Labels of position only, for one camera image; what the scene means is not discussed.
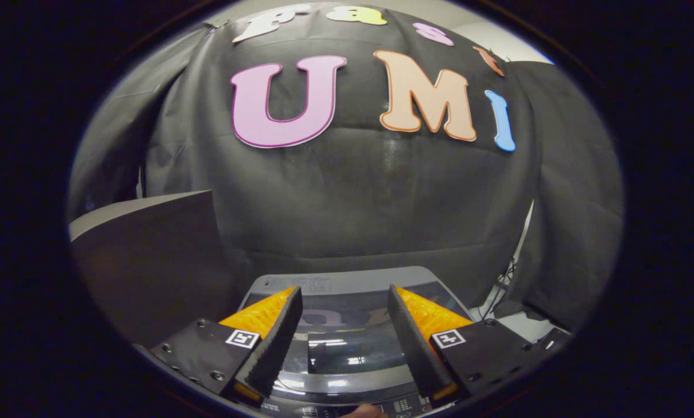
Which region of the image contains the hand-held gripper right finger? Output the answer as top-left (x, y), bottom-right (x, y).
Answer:
top-left (387, 284), bottom-right (548, 402)

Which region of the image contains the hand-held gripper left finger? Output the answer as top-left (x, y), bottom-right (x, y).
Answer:
top-left (149, 286), bottom-right (304, 406)

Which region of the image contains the grey washing machine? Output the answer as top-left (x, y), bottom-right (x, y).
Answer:
top-left (239, 266), bottom-right (475, 418)

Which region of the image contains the black box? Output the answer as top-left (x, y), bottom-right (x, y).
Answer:
top-left (535, 327), bottom-right (571, 352)

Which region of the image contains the dark cabinet with beige door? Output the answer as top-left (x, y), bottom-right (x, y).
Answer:
top-left (68, 190), bottom-right (237, 349)

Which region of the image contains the black backdrop cloth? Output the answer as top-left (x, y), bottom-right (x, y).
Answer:
top-left (67, 3), bottom-right (625, 331)

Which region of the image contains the black cable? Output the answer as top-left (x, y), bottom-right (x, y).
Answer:
top-left (477, 200), bottom-right (534, 320)

